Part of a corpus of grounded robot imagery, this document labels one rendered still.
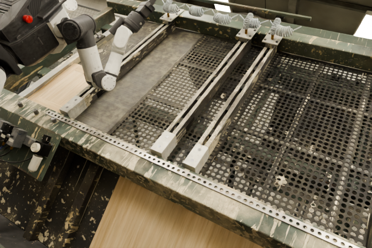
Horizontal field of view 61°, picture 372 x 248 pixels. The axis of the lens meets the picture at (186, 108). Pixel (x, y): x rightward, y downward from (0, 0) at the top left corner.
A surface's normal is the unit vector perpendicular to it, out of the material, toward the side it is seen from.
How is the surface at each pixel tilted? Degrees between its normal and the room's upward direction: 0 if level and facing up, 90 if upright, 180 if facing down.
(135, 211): 90
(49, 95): 56
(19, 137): 90
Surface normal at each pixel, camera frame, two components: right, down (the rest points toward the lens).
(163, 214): -0.34, -0.26
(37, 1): 0.86, 0.29
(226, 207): -0.07, -0.72
